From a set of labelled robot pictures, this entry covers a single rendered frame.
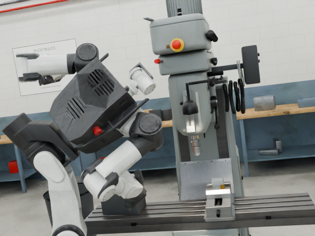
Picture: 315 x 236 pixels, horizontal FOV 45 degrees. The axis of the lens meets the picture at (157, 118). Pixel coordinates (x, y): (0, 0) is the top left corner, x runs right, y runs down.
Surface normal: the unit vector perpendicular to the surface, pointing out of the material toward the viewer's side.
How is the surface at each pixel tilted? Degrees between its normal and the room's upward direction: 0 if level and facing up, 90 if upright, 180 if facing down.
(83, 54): 62
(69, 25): 90
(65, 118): 74
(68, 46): 90
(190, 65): 90
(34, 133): 90
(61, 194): 114
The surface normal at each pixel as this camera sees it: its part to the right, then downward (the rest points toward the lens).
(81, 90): -0.40, -0.10
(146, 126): -0.05, -0.52
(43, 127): 0.13, 0.11
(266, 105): -0.39, 0.17
